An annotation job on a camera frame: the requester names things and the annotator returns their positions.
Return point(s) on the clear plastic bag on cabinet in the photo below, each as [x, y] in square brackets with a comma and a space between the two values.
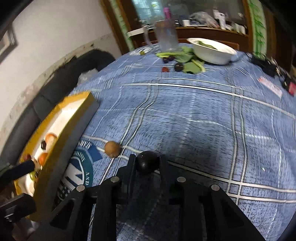
[205, 19]

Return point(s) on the far dark grapes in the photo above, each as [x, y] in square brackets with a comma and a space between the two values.
[168, 59]

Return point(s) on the red jujube date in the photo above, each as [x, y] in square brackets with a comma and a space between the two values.
[27, 157]

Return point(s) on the dark plum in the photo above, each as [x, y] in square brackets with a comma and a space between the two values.
[43, 145]
[147, 162]
[179, 67]

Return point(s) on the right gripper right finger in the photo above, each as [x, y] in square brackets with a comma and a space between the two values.
[167, 175]

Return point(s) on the orange mandarin back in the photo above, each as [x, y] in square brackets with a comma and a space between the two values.
[50, 137]

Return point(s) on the black sofa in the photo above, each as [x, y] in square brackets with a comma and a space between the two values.
[63, 82]

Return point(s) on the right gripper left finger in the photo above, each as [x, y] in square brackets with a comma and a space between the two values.
[128, 173]

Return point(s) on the small red black box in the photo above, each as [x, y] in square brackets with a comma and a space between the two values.
[289, 85]

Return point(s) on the clear plastic pitcher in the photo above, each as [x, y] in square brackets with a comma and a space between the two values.
[166, 35]

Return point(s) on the green grape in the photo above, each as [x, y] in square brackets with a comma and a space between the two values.
[33, 175]

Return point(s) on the yellow rimmed white foam tray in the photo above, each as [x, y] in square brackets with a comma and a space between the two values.
[68, 121]

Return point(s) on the wooden display cabinet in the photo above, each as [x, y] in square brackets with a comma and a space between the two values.
[244, 25]

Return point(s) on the green leafy vegetable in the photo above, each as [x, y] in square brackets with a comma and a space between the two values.
[186, 56]

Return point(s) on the orange mandarin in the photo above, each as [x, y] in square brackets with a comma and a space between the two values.
[50, 137]
[42, 158]

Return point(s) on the black charger with cables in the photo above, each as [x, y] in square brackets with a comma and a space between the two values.
[268, 66]

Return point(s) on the framed wall painting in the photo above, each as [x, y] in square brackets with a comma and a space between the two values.
[8, 43]

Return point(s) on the pink white label card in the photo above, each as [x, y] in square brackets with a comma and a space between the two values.
[272, 87]

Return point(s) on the purple water bottle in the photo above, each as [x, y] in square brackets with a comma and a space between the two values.
[167, 13]

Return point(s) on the white bowl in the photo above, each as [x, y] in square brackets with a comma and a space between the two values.
[212, 51]

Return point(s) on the brown kiwi fruit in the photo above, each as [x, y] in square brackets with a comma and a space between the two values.
[112, 149]

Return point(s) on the blue plaid tablecloth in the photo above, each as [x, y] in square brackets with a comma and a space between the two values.
[221, 126]

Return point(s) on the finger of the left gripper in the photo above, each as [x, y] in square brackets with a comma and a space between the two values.
[10, 172]

